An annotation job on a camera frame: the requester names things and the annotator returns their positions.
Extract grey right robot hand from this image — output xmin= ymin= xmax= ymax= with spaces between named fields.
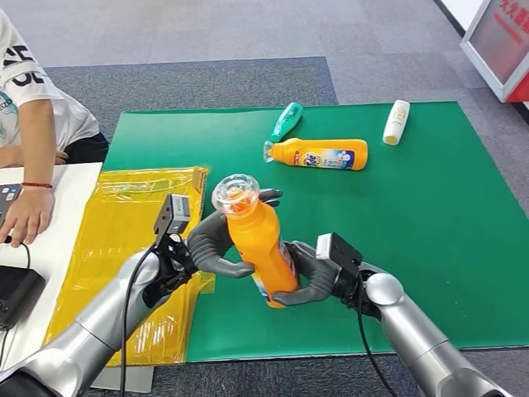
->
xmin=272 ymin=241 xmax=343 ymax=308

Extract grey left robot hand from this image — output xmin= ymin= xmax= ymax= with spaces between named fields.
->
xmin=186 ymin=188 xmax=284 ymax=280

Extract orange bottle with white label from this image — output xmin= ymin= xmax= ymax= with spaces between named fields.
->
xmin=211 ymin=174 xmax=300 ymax=309

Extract orange bottle with blue label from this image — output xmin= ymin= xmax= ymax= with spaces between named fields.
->
xmin=263 ymin=137 xmax=369 ymax=171

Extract green bottle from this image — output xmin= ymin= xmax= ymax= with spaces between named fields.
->
xmin=270 ymin=102 xmax=304 ymax=144

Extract yellow plastic sheet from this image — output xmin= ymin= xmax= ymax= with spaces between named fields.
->
xmin=43 ymin=166 xmax=216 ymax=367

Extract green mat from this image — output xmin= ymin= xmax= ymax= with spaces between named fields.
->
xmin=103 ymin=101 xmax=529 ymax=364

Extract person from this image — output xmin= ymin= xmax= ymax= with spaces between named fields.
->
xmin=0 ymin=7 xmax=110 ymax=247

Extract black box device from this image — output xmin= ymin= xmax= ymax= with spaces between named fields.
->
xmin=0 ymin=265 xmax=46 ymax=332

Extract laptop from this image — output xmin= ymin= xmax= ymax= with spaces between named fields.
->
xmin=0 ymin=183 xmax=23 ymax=228

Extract white framed red sign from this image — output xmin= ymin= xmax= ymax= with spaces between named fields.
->
xmin=460 ymin=0 xmax=529 ymax=104

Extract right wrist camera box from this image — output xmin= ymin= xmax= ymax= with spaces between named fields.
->
xmin=315 ymin=232 xmax=364 ymax=278

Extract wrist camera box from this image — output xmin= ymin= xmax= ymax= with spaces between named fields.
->
xmin=315 ymin=232 xmax=364 ymax=278
xmin=153 ymin=193 xmax=192 ymax=249

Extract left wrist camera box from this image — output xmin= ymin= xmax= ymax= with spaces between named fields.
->
xmin=153 ymin=193 xmax=192 ymax=249

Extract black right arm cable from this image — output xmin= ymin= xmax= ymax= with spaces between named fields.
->
xmin=355 ymin=274 xmax=398 ymax=397

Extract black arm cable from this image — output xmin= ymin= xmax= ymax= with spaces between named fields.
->
xmin=120 ymin=246 xmax=156 ymax=397
xmin=355 ymin=274 xmax=398 ymax=397

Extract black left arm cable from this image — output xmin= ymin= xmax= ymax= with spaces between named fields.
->
xmin=120 ymin=246 xmax=156 ymax=397

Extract person's hand with bracelet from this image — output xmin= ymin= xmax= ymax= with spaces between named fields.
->
xmin=0 ymin=188 xmax=56 ymax=247

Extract person's forearm with bracelet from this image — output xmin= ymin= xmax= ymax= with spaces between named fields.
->
xmin=17 ymin=98 xmax=57 ymax=186

